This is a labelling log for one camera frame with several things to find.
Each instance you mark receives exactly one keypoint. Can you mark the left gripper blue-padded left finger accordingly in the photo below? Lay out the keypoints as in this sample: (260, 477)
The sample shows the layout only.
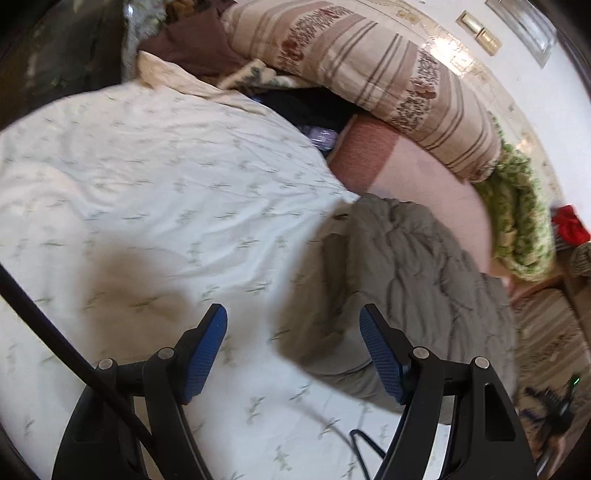
(140, 409)

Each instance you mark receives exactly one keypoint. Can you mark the gold wall switch pair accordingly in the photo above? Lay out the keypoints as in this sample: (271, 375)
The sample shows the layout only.
(482, 35)

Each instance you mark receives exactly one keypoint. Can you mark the striped floral folded quilt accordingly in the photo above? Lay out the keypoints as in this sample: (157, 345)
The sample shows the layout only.
(368, 64)

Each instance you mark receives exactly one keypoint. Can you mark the brown cloth pile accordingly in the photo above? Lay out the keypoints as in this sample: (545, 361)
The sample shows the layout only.
(194, 38)

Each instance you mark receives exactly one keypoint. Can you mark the green white patterned blanket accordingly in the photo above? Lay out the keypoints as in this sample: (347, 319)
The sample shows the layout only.
(520, 216)

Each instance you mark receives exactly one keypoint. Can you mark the pink maroon blanket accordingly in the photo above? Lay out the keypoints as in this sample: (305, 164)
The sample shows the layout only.
(371, 156)

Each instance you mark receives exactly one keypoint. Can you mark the grey knitted cloth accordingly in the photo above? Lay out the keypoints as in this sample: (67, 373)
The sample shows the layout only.
(580, 261)

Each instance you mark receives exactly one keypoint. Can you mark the red cloth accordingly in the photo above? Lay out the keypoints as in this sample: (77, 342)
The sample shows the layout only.
(569, 227)

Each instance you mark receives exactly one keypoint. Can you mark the floral plastic bag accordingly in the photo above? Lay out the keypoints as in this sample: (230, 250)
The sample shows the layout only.
(142, 19)

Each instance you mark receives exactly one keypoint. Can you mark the white leaf-print bed quilt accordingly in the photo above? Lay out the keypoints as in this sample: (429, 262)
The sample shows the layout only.
(127, 212)

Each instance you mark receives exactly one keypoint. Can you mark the olive quilted hooded jacket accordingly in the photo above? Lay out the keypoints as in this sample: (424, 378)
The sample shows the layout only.
(399, 257)

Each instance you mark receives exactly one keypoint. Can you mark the wall electrical panel box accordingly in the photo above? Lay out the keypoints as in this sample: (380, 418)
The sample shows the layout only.
(530, 25)

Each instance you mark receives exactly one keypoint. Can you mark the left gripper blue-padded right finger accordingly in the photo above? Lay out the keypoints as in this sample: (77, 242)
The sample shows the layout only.
(486, 438)

